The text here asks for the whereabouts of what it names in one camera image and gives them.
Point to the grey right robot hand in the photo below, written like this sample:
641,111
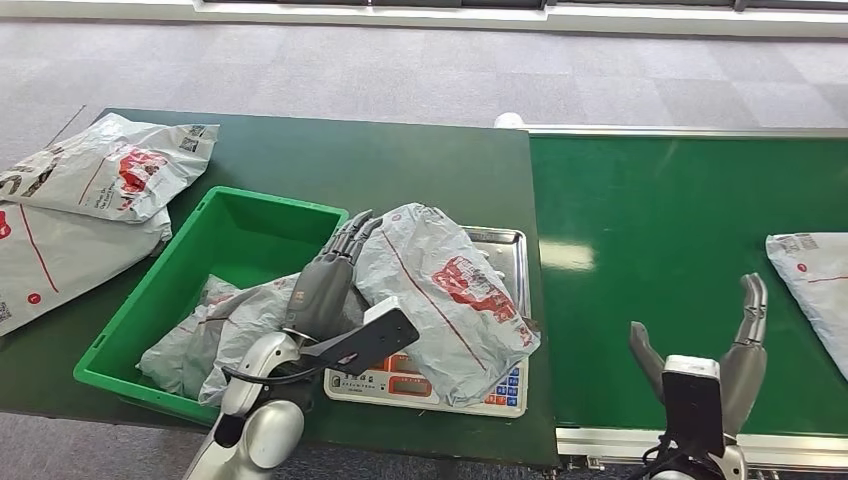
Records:
745,378

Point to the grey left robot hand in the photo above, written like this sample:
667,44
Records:
321,291

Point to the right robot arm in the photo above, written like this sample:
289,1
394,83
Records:
732,465

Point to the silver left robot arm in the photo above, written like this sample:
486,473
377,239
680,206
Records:
265,430

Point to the green conveyor belt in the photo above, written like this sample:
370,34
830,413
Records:
662,199

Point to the green plastic crate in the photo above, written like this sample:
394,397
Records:
252,232

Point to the crumpled grey mailer bag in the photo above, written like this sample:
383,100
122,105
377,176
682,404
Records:
232,331

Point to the grey mailer bag, label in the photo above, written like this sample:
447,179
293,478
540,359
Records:
821,285

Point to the dark green table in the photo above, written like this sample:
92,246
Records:
397,166

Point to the white electronic scale, steel tray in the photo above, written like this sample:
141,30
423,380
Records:
424,397

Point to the grey mailer bag, QR codes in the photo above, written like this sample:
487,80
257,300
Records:
132,166

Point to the white round knob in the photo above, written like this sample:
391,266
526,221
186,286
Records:
509,120

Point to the large grey mailer bag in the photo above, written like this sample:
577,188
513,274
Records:
66,252

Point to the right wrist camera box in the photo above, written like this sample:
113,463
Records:
692,404

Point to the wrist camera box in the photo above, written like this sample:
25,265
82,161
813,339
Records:
692,404
371,338

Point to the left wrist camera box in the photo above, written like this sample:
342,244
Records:
371,338

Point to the aluminium conveyor frame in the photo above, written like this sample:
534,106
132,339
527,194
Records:
795,450

